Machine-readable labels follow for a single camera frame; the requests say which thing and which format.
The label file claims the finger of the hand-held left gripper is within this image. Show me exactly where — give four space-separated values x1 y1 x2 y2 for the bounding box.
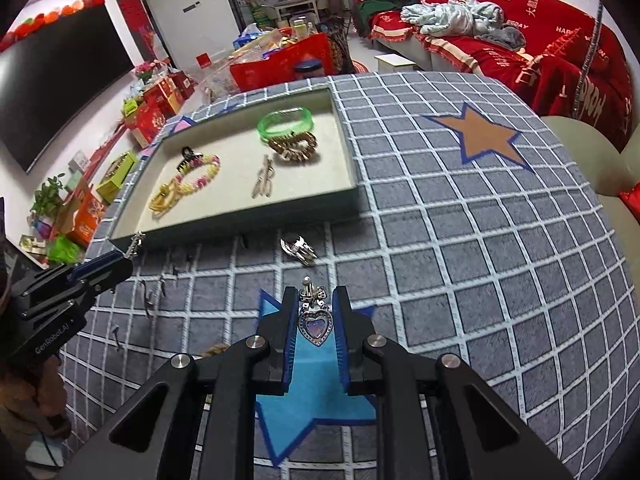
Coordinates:
87 260 135 296
67 249 133 281

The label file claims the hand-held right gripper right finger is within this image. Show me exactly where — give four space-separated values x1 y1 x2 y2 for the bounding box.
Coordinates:
331 285 576 480

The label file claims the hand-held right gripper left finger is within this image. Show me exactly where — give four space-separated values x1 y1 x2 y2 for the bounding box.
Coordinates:
65 285 301 480

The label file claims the silver heart pendant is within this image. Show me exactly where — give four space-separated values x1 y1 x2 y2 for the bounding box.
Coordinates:
297 276 333 348

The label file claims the silver star hair pin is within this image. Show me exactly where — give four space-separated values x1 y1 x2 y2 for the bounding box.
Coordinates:
125 231 147 260

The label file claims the pink and yellow bead bracelet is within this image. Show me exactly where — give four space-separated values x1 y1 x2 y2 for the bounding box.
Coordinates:
172 154 221 196

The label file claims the grey jewelry tray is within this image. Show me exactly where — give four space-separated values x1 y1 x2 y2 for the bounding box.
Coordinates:
109 85 361 250

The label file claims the gold hair clip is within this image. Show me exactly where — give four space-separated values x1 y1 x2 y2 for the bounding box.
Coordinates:
251 154 276 200

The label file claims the beige wooden bead bracelet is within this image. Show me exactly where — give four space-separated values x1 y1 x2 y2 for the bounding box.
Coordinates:
267 131 319 166

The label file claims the green translucent bangle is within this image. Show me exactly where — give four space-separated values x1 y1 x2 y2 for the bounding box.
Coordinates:
256 106 316 143

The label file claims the person's left forearm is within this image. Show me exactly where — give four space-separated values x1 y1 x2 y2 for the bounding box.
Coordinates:
0 355 68 441

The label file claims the green bag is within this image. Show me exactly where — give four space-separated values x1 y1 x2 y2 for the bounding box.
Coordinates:
47 234 83 265

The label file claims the orange gift box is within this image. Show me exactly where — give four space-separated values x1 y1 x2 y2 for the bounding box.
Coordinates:
65 192 106 246

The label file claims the green potted plant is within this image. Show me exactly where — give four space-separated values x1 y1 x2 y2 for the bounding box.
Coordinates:
30 175 66 221

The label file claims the green crate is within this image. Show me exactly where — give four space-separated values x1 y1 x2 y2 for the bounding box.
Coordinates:
96 151 140 204

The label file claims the silver hair clip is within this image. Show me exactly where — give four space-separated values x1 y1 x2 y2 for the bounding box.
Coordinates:
280 234 318 267

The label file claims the stack of red gift boxes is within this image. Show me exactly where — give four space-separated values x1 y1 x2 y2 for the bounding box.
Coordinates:
122 72 196 148

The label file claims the pink flower bouquet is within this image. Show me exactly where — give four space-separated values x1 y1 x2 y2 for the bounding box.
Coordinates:
134 60 166 81

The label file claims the red balloon garland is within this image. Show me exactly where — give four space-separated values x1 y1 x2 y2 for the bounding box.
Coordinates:
0 0 108 48

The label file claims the large red bag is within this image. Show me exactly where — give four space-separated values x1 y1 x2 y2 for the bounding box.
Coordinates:
230 34 333 92

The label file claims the white stool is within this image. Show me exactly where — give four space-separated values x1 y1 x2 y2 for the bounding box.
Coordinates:
376 54 417 73

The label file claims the pale green armchair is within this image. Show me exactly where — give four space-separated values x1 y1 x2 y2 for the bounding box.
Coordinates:
540 115 640 281

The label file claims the red embroidered cushion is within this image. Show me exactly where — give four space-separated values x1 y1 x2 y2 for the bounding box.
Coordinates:
618 187 640 216

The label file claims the white side table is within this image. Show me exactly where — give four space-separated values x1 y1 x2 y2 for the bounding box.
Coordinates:
275 0 318 18

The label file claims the dark green clothing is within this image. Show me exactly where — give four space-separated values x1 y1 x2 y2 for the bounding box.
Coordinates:
354 0 416 38

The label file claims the light blue blanket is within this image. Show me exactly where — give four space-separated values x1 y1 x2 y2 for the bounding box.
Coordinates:
400 1 526 51

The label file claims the sofa with red cover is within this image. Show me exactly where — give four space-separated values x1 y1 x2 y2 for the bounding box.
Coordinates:
370 0 636 151

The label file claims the metal pole stand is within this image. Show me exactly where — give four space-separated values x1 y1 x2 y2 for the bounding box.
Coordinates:
572 2 603 121

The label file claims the black wall television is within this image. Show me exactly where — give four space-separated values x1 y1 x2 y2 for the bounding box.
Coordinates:
0 5 136 175

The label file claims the red paper wall decoration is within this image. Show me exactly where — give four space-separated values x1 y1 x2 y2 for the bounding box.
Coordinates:
120 0 151 26

